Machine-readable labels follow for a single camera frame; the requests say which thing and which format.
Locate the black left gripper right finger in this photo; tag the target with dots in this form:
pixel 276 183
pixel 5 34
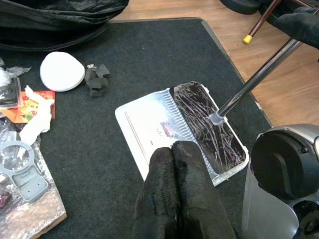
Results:
pixel 199 199

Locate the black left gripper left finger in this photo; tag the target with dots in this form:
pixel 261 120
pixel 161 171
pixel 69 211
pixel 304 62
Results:
pixel 157 199

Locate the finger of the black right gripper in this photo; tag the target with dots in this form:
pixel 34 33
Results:
pixel 304 27

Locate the white dustpan with metal pole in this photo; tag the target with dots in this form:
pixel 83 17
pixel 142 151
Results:
pixel 224 149

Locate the brown stick yellow tip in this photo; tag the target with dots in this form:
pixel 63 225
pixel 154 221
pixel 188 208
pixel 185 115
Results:
pixel 248 39

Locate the silver robot left leg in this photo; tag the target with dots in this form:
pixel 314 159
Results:
pixel 264 219

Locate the dark grey carpet mat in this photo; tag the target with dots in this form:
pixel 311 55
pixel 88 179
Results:
pixel 99 161

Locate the grey plastic holder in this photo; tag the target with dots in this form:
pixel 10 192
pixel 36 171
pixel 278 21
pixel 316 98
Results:
pixel 27 184

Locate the dark grey foam lump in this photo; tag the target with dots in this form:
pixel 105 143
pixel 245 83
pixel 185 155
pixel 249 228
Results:
pixel 96 82

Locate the white crumpled tissue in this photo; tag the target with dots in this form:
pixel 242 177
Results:
pixel 37 124

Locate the orange red printed packet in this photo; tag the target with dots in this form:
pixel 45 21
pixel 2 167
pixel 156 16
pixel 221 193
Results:
pixel 30 109

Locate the white round pad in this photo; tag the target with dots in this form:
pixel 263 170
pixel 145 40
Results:
pixel 62 71

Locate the black packet in clear sleeve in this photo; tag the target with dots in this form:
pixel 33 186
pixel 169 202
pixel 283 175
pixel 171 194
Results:
pixel 10 94

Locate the crumpled clear plastic wrap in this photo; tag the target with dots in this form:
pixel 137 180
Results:
pixel 6 76

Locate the black trash bag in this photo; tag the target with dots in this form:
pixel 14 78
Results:
pixel 49 25

